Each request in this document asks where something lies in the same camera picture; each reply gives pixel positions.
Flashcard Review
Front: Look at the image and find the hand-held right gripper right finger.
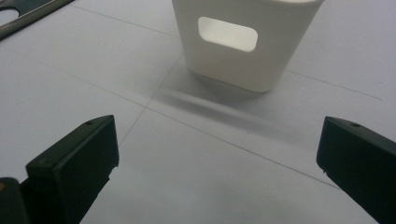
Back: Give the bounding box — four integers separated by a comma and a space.
316, 116, 396, 224

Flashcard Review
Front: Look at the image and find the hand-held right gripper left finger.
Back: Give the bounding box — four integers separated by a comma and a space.
25, 114, 120, 224

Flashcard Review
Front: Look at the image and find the white plastic bin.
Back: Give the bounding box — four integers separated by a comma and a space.
171, 0, 326, 93

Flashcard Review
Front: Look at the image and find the black phone case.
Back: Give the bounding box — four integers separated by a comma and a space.
0, 0, 76, 41

